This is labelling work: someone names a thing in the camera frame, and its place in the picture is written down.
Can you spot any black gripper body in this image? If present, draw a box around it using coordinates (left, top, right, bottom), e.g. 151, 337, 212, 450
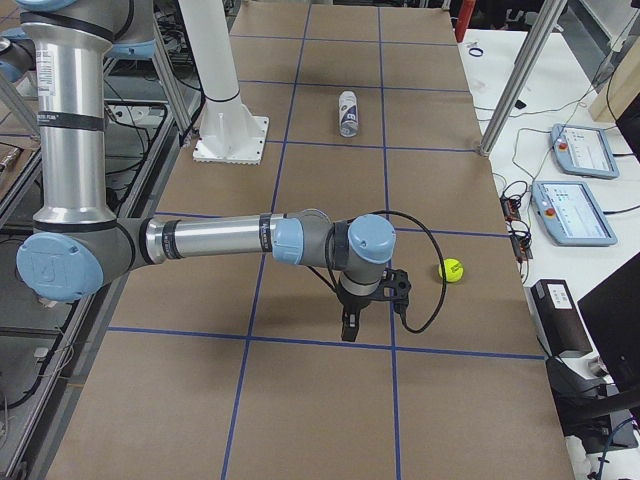
337, 278, 386, 317

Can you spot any clear tennis ball can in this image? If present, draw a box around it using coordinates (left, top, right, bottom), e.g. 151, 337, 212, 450
338, 90, 359, 138

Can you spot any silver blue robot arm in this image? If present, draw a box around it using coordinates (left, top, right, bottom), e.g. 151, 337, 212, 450
16, 1, 397, 342

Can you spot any yellow tennis ball near desk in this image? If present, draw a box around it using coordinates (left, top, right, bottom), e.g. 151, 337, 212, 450
438, 258, 464, 283

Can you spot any brown paper table cover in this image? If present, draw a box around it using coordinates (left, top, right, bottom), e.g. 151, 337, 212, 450
48, 3, 573, 479

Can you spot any near blue teach pendant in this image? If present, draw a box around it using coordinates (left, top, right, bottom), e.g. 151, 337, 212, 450
531, 181, 618, 247

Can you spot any blue teach pendant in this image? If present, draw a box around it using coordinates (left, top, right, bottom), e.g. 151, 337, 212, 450
551, 123, 620, 180
531, 181, 618, 247

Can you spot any black computer monitor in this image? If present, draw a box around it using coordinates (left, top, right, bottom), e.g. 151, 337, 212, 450
578, 254, 639, 390

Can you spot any far blue teach pendant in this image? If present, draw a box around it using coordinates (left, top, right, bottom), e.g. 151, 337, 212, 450
551, 123, 620, 180

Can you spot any red cylinder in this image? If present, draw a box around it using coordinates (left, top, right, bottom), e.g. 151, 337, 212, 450
454, 0, 476, 43

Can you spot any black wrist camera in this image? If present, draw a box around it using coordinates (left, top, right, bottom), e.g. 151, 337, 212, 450
379, 268, 412, 317

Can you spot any black camera cable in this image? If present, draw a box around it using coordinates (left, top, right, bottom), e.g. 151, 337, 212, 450
372, 211, 448, 334

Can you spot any white pedestal column base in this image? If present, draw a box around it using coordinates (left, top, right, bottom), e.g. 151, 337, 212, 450
179, 0, 269, 165

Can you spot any aluminium frame post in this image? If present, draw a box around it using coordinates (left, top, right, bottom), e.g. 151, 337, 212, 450
478, 0, 568, 157

